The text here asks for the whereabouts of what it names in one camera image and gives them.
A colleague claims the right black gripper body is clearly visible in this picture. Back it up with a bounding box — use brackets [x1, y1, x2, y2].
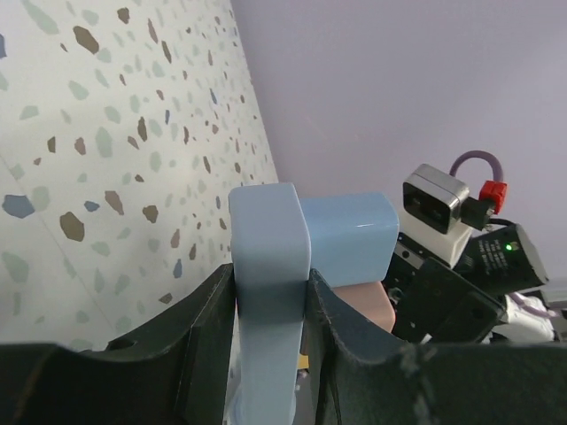
[383, 234, 505, 343]

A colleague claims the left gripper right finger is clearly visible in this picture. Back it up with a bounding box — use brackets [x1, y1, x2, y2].
[305, 270, 566, 425]

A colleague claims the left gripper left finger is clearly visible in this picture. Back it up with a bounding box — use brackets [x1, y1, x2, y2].
[1, 264, 235, 424]

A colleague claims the mauve plug adapter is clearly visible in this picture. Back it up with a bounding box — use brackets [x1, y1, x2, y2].
[332, 281, 396, 332]

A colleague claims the blue power strip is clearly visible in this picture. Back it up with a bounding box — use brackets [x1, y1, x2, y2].
[229, 183, 311, 424]

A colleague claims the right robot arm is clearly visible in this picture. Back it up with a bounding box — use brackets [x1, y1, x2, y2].
[383, 219, 557, 344]

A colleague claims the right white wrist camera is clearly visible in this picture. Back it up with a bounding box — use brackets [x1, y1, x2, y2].
[394, 164, 472, 269]

